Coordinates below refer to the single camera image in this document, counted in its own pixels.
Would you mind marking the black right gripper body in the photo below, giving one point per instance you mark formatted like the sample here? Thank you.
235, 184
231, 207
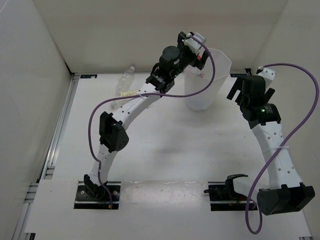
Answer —
243, 103

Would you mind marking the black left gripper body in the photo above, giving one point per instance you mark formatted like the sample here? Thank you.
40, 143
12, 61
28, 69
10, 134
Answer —
186, 58

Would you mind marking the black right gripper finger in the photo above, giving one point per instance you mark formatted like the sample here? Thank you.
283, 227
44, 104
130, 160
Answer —
269, 93
237, 86

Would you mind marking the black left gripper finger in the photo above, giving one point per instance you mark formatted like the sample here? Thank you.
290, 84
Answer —
181, 39
201, 60

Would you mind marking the red label plastic bottle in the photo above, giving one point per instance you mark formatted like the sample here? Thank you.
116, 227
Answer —
195, 72

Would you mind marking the clear ribbed plastic bottle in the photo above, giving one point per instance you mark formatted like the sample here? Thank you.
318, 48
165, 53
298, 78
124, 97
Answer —
125, 81

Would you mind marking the clear bottle yellow label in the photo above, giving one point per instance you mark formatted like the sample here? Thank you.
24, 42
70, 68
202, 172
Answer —
124, 97

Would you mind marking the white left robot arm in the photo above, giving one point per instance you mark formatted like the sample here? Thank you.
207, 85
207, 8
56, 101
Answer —
113, 126

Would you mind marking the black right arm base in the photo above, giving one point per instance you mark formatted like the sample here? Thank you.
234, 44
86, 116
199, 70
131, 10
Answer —
230, 194

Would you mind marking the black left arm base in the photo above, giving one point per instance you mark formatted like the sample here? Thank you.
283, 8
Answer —
84, 201

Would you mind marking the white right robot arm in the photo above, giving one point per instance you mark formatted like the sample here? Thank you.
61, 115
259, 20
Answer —
286, 192

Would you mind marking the white polygonal plastic bin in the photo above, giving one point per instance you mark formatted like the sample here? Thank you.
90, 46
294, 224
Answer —
203, 100

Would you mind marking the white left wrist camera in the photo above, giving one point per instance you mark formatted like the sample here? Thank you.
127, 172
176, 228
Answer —
194, 41

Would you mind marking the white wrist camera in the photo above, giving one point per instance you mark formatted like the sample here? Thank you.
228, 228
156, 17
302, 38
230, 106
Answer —
194, 41
267, 73

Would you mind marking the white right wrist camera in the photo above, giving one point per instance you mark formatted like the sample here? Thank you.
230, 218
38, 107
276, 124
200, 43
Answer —
267, 73

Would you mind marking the aluminium left frame rail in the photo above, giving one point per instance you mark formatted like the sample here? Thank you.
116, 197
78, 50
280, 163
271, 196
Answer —
50, 161

